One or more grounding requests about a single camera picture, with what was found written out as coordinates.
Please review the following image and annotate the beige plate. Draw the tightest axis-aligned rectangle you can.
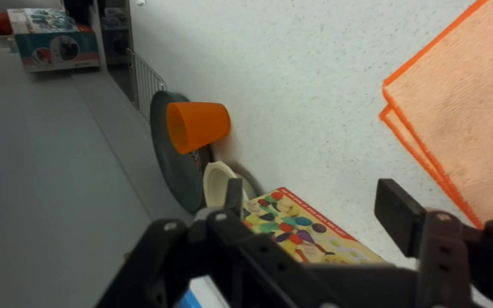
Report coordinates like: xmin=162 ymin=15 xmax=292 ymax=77
xmin=202 ymin=159 xmax=251 ymax=214

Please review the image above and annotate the orange plastic cup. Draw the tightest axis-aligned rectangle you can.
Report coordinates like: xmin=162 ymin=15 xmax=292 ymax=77
xmin=164 ymin=101 xmax=232 ymax=157

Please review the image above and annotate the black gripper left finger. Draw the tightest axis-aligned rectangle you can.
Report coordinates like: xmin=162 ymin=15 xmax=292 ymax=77
xmin=94 ymin=176 xmax=294 ymax=308

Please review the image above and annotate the white wire rack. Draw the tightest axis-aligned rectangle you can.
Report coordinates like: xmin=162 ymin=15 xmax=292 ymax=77
xmin=125 ymin=48 xmax=167 ymax=121

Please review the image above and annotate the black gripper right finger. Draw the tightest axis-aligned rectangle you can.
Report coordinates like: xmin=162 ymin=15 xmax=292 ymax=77
xmin=373 ymin=178 xmax=493 ymax=308

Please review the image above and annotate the orange microfibre cloth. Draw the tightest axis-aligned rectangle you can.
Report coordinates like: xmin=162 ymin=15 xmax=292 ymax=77
xmin=378 ymin=0 xmax=493 ymax=229

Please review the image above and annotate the dark grey plate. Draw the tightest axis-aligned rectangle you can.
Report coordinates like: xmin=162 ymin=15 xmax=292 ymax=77
xmin=148 ymin=89 xmax=265 ymax=217

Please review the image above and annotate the play food set box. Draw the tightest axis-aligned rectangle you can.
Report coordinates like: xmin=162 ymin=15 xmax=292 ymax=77
xmin=171 ymin=186 xmax=388 ymax=308

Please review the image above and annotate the white blue cardboard box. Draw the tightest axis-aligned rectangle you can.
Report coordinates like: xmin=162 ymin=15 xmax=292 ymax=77
xmin=5 ymin=7 xmax=101 ymax=74

